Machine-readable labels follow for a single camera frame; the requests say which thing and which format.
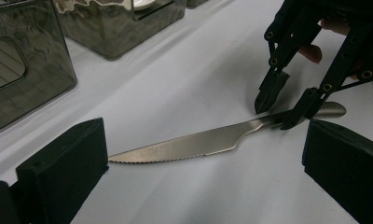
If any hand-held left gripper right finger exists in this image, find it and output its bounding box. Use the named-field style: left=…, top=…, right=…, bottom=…
left=301, top=119, right=373, bottom=224

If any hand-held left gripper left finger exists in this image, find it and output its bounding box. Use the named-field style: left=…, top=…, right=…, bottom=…
left=16, top=117, right=110, bottom=224

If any silver metal knife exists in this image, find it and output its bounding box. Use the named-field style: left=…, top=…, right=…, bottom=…
left=107, top=101, right=348, bottom=164

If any smoky transparent plastic bin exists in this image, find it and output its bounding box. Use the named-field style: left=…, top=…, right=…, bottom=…
left=0, top=0, right=78, bottom=138
left=52, top=0, right=187, bottom=62

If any white ceramic spoon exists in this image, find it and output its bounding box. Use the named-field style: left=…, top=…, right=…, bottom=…
left=132, top=0, right=159, bottom=11

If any white tablecloth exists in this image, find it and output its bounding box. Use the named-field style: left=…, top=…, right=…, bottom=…
left=0, top=0, right=373, bottom=224

